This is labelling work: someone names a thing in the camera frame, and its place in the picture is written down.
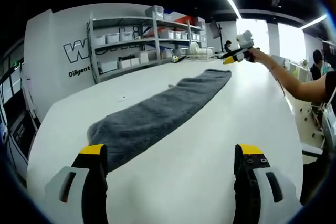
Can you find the yellow and black tool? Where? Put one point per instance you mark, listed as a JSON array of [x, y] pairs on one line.
[[176, 59]]

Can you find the short ceiling light strip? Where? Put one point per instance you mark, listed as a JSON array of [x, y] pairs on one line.
[[313, 21]]

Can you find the rows of white storage bins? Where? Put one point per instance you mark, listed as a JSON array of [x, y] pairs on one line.
[[113, 37]]

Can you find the black cabinet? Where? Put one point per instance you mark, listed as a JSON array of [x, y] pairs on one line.
[[23, 134]]

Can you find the grey plush towel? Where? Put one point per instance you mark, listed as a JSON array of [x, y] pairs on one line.
[[157, 113]]

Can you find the black monitor on stand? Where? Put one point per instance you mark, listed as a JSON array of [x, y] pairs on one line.
[[215, 30]]

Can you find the white perforated desk panel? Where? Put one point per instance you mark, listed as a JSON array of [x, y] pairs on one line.
[[308, 127]]

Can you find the person's right hand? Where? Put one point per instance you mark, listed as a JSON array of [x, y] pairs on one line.
[[256, 55]]

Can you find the grey chest-worn device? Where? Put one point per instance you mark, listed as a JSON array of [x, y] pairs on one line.
[[330, 129]]

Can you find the grey metal shelving rack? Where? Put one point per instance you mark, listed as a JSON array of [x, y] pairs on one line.
[[155, 40]]

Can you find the person's black sleeve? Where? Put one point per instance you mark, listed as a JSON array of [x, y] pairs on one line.
[[331, 87]]

